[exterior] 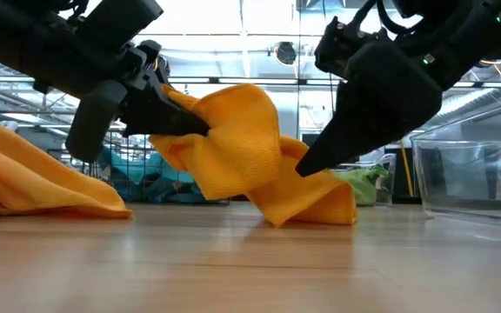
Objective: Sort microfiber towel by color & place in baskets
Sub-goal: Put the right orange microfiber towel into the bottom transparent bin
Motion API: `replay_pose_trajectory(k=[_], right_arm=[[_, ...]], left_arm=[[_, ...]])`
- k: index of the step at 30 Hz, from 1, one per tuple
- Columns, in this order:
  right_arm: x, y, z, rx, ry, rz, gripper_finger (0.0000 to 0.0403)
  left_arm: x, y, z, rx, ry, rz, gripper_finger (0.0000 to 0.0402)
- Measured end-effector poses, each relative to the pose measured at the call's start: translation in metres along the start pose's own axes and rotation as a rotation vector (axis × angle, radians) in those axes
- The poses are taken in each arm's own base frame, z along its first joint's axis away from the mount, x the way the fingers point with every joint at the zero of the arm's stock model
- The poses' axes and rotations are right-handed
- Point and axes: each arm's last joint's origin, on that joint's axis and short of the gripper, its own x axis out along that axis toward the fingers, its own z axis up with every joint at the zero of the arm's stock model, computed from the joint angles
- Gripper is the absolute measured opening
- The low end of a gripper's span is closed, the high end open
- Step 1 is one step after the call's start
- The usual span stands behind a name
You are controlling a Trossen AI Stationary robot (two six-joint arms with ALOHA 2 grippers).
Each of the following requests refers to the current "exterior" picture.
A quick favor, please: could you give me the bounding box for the clear plastic bin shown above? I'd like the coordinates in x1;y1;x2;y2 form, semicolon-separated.
409;97;501;223
332;152;397;208

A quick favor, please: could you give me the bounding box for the silver ventilation duct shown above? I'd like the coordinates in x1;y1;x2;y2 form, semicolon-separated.
435;84;501;127

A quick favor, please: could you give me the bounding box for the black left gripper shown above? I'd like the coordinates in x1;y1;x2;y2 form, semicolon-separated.
58;0;211;164

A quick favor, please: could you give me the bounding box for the black ceiling cord reel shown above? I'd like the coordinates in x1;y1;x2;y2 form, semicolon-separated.
275;41;298;67

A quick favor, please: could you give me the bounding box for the metal wire basket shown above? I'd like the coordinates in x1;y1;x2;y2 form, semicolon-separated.
48;130;230;205

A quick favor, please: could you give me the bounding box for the blue microfiber towel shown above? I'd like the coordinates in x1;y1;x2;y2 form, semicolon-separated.
115;173;217;203
97;145;195;184

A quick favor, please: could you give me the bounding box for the white building column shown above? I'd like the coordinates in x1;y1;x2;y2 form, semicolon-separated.
278;89;300;141

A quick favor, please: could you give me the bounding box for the orange microfiber towel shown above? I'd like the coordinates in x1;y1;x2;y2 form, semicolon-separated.
0;124;133;220
148;83;359;228

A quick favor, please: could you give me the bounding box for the black computer tower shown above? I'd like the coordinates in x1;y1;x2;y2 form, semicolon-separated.
389;145;424;204

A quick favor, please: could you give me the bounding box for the yellow hanging cable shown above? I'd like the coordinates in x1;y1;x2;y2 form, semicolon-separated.
399;138;415;197

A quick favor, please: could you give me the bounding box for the long ceiling light rail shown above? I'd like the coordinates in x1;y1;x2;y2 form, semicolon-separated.
0;74;501;89

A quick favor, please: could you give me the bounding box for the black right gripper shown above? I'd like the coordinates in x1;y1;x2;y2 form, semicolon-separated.
295;21;478;178

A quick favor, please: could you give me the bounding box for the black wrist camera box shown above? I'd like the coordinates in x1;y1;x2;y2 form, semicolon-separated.
314;16;384;79

